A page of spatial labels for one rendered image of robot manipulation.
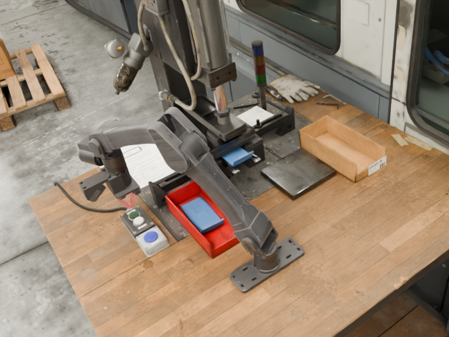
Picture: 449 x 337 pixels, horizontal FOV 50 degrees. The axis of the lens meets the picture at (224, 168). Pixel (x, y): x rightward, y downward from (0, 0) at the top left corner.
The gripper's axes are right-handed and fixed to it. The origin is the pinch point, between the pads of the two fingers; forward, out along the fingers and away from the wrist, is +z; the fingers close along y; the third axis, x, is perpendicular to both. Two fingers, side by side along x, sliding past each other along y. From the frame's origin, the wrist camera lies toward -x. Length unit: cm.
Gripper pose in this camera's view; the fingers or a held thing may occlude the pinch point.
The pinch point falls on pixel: (130, 205)
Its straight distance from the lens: 142.8
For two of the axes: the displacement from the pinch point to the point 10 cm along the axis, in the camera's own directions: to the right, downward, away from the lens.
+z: 1.4, 7.6, 6.4
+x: 8.3, -4.4, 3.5
